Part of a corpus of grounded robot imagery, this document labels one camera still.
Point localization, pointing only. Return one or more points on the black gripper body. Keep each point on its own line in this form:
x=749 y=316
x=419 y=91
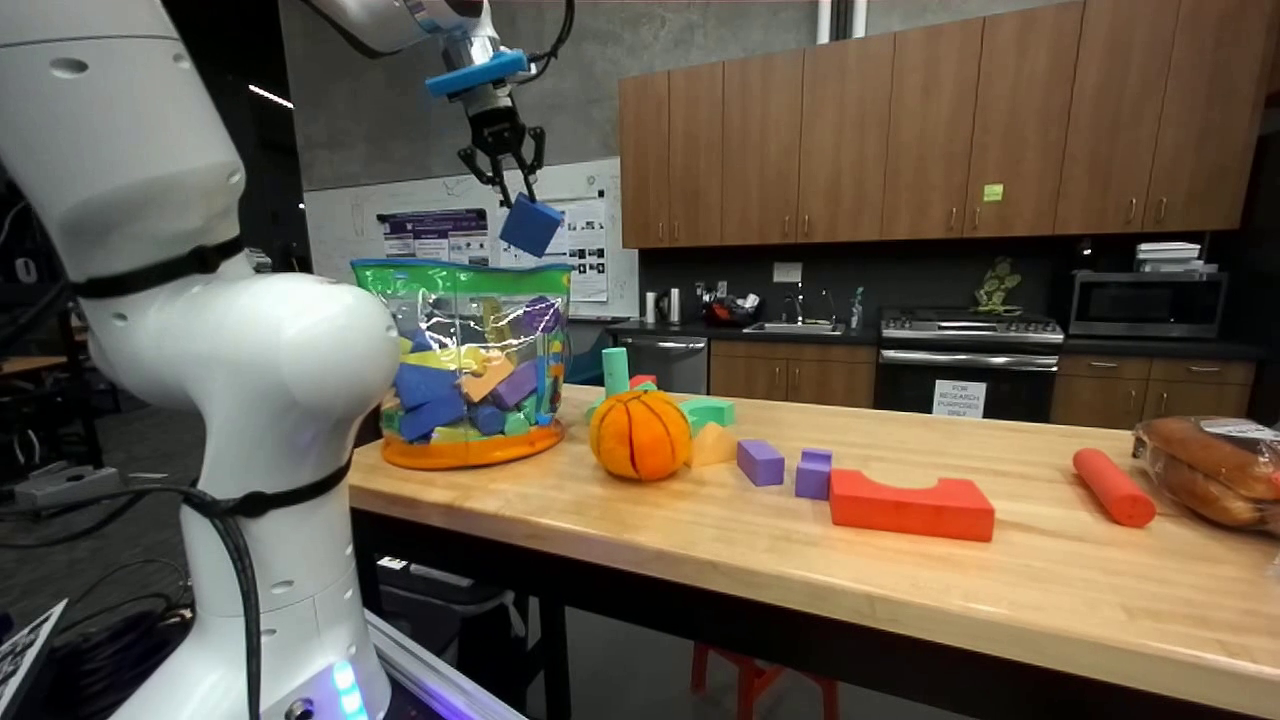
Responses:
x=500 y=129

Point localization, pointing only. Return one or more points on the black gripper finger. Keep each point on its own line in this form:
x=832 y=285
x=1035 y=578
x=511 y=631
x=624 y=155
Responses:
x=480 y=165
x=532 y=155

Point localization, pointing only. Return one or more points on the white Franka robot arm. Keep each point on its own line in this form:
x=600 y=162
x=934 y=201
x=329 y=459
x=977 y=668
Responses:
x=241 y=375

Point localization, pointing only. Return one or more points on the clear plastic toy bag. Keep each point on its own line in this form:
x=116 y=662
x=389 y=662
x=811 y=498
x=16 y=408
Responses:
x=466 y=333

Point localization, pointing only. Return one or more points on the tan foam block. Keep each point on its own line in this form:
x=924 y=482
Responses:
x=489 y=383

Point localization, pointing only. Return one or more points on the purple foam block in bag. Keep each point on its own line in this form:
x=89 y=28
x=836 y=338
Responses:
x=516 y=386

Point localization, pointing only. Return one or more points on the green cylinder foam block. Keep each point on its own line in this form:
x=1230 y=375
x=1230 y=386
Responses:
x=612 y=368

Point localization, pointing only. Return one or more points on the large blue foam block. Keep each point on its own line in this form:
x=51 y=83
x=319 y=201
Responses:
x=428 y=402

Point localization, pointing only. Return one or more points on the green flat foam block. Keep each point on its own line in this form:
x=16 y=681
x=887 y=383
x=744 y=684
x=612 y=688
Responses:
x=711 y=415

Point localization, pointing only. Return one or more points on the yellow foam block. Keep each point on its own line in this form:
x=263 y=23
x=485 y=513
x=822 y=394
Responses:
x=715 y=445

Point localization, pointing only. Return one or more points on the red arch foam block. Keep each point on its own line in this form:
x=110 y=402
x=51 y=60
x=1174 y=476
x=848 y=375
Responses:
x=907 y=511

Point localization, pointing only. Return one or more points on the red cylinder foam block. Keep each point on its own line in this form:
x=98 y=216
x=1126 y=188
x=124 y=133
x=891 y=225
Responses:
x=1112 y=486

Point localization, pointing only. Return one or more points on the whiteboard with posters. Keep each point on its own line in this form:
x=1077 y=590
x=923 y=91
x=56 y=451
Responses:
x=595 y=254

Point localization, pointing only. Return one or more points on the steel dishwasher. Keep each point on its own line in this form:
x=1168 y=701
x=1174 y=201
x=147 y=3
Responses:
x=664 y=360

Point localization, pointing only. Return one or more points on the dish rack with pots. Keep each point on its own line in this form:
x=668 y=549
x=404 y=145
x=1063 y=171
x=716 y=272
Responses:
x=724 y=305

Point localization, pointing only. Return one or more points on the orange foam ball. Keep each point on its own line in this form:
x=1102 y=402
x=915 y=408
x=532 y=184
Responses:
x=641 y=435

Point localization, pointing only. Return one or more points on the steel kitchen sink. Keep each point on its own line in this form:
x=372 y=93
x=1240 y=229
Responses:
x=796 y=324

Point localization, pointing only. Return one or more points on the wooden base cabinet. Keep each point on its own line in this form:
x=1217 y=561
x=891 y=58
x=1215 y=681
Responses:
x=1154 y=390
x=788 y=368

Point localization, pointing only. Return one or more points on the dish soap bottle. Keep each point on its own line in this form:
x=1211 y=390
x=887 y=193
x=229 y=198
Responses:
x=857 y=310

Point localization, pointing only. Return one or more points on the green sticky note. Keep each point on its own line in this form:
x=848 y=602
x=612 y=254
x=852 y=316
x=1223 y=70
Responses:
x=993 y=193

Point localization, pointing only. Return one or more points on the steel stove oven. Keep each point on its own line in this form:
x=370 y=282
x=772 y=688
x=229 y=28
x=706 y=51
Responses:
x=967 y=360

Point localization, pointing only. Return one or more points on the green plant decoration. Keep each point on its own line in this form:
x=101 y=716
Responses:
x=997 y=289

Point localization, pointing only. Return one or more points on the white paper on oven door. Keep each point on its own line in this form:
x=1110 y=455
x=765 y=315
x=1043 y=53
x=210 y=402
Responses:
x=957 y=399

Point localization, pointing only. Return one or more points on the grey box on floor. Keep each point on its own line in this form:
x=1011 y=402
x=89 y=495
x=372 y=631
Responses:
x=62 y=486

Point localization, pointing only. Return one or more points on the round wooden stool orange legs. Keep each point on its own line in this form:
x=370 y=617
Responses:
x=755 y=681

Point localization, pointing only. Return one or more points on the steel microwave oven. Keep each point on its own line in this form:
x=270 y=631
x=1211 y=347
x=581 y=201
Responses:
x=1147 y=305

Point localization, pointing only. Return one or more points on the stack of white plates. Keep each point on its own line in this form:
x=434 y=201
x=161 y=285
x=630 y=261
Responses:
x=1168 y=254

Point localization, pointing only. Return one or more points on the bagged bread loaf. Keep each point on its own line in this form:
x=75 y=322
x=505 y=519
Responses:
x=1215 y=465

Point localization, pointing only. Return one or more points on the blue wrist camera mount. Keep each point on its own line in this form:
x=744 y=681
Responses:
x=477 y=74

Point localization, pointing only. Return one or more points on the wooden wall cabinets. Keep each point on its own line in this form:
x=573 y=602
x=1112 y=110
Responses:
x=801 y=145

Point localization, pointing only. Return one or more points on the white wall sign plate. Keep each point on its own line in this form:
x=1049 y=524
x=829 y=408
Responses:
x=786 y=272

